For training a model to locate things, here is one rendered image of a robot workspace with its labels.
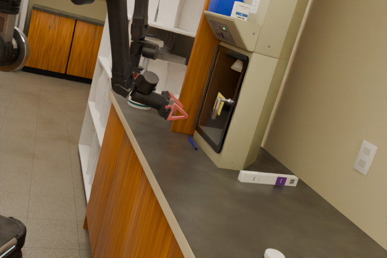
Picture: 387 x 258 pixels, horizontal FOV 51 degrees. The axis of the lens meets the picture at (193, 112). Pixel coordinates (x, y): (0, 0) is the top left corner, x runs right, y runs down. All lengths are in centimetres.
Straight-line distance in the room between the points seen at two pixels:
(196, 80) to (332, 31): 63
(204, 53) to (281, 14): 45
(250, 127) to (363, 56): 52
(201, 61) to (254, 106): 40
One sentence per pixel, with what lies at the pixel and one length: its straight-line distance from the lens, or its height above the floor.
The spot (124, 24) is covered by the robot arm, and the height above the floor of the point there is 139.
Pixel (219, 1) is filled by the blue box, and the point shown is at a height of 156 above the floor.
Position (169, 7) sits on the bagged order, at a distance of 272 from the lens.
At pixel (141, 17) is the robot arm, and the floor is 141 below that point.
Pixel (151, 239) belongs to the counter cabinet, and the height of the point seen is 73.
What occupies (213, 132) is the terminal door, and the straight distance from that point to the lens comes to 167.
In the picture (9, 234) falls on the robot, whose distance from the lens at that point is 224.
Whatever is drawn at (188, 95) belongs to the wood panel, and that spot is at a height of 113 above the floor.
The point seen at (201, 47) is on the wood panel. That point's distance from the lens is 184.
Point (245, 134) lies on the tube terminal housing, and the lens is 161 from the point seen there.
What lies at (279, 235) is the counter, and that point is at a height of 94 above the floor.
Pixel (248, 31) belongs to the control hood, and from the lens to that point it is 150.
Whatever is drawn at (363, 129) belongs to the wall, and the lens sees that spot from 164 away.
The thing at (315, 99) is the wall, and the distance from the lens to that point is 187.
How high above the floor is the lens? 149
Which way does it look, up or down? 13 degrees down
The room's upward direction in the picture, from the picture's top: 16 degrees clockwise
